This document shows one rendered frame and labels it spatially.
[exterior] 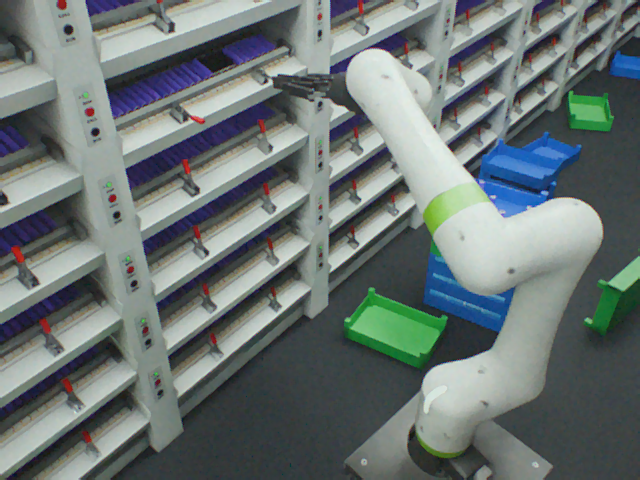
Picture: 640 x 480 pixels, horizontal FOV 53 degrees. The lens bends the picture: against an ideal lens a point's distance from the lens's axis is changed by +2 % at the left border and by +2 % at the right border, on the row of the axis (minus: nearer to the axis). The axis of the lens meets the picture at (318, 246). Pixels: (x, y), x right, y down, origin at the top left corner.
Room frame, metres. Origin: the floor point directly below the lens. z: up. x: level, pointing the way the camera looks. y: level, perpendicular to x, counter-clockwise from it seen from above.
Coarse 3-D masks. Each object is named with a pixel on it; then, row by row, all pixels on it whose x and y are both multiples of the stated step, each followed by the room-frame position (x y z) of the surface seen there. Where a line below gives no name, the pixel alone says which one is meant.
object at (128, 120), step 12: (252, 60) 1.56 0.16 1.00; (264, 60) 1.58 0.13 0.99; (276, 60) 1.62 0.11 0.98; (288, 60) 1.63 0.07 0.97; (228, 72) 1.49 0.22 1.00; (240, 72) 1.51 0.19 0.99; (204, 84) 1.42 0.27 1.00; (216, 84) 1.45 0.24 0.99; (168, 96) 1.35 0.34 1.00; (180, 96) 1.36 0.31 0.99; (192, 96) 1.39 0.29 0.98; (144, 108) 1.29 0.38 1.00; (156, 108) 1.30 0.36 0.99; (168, 108) 1.33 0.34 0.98; (120, 120) 1.24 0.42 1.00; (132, 120) 1.25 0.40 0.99; (156, 120) 1.29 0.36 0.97
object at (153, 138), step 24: (264, 24) 1.73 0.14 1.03; (288, 48) 1.65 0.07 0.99; (216, 72) 1.52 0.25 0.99; (288, 72) 1.59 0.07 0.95; (216, 96) 1.43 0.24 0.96; (240, 96) 1.45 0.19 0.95; (264, 96) 1.52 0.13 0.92; (168, 120) 1.31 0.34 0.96; (192, 120) 1.33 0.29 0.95; (216, 120) 1.39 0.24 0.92; (120, 144) 1.17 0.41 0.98; (144, 144) 1.22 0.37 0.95; (168, 144) 1.28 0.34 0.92
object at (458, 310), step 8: (424, 296) 1.72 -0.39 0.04; (432, 296) 1.70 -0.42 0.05; (432, 304) 1.70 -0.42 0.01; (440, 304) 1.68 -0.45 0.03; (448, 304) 1.67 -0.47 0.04; (456, 304) 1.65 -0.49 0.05; (448, 312) 1.67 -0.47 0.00; (456, 312) 1.65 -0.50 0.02; (464, 312) 1.64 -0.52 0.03; (472, 312) 1.62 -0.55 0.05; (472, 320) 1.62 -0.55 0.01; (480, 320) 1.60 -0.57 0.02; (488, 320) 1.59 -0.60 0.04; (496, 320) 1.58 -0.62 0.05; (496, 328) 1.57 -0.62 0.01
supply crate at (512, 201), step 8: (488, 184) 1.83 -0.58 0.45; (496, 184) 1.82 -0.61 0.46; (488, 192) 1.83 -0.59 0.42; (496, 192) 1.81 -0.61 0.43; (504, 192) 1.80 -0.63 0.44; (512, 192) 1.79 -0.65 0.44; (520, 192) 1.77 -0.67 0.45; (544, 192) 1.73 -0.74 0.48; (496, 200) 1.80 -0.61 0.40; (504, 200) 1.80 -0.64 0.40; (512, 200) 1.78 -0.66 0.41; (520, 200) 1.77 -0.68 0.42; (528, 200) 1.76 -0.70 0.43; (536, 200) 1.74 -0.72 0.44; (544, 200) 1.72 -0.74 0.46; (504, 208) 1.75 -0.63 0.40; (512, 208) 1.75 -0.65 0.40; (520, 208) 1.75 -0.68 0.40; (504, 216) 1.70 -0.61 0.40
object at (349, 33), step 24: (336, 0) 1.96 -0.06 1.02; (360, 0) 1.87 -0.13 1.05; (384, 0) 2.02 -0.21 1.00; (408, 0) 2.07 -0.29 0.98; (432, 0) 2.15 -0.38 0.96; (336, 24) 1.84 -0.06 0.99; (360, 24) 1.86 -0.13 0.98; (384, 24) 1.94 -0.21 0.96; (408, 24) 2.04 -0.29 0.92; (336, 48) 1.75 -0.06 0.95; (360, 48) 1.84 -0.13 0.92
